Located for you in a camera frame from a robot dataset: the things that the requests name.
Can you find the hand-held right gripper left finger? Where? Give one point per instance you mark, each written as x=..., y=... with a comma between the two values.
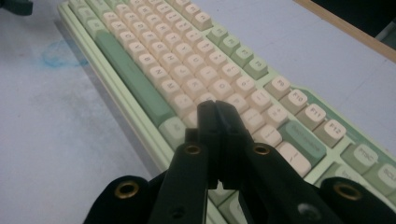
x=208, y=124

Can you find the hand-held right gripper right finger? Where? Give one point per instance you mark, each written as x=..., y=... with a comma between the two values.
x=232, y=133

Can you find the green and cream mechanical keyboard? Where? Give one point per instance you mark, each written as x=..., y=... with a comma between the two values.
x=174, y=62

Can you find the wooden table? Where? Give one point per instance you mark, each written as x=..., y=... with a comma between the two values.
x=358, y=31

